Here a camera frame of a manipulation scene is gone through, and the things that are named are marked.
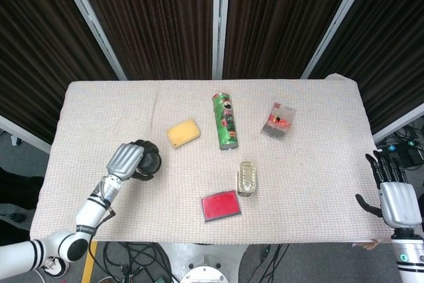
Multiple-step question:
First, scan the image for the black floor cable bundle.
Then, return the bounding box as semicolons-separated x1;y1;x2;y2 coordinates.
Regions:
102;242;173;283

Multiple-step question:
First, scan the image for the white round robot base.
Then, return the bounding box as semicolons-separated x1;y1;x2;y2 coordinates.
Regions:
180;264;233;283

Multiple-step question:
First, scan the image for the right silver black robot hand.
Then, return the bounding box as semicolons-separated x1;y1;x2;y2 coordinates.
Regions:
355;150;423;229

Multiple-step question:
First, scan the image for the clear box with red parts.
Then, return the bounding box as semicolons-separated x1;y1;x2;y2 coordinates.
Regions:
260;102;296;141

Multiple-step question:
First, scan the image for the black cable with green light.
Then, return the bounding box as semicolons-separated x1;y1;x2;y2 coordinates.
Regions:
238;243;289;283

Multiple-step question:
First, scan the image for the red ink pad case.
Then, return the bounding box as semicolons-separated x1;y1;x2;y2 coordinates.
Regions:
199;190;244;224

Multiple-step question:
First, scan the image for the white sneaker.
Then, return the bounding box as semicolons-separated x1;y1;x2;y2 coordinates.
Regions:
42;256;70;278

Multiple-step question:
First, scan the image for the grey partition bottom rail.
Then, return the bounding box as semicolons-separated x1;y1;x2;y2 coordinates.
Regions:
0;115;51;154
372;102;424;144

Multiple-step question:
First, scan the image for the green Pringles can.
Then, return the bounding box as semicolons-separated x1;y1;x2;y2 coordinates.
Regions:
211;93;240;151

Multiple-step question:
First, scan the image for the beige waffle tablecloth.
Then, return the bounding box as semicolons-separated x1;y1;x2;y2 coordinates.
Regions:
29;73;403;251

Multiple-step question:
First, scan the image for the yellow sponge with green base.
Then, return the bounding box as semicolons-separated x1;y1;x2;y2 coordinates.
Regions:
166;119;202;149

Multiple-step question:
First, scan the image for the dark brown curtain panel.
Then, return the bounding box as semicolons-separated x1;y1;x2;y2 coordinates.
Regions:
222;0;362;80
309;0;424;135
71;0;219;81
0;0;119;144

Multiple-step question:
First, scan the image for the brown tape scrap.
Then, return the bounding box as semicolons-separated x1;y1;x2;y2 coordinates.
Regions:
352;239;379;251

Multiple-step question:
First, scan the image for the grey partition frame post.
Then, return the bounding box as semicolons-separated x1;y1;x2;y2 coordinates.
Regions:
54;0;128;81
211;0;232;80
300;0;377;80

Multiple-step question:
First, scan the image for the black power strip with lights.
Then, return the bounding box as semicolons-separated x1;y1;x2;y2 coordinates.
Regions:
377;140;424;168

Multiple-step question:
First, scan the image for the gold rectangular tin can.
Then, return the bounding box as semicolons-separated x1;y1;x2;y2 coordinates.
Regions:
236;161;258;198

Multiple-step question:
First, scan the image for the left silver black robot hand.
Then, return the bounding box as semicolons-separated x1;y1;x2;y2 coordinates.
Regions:
105;139;162;181

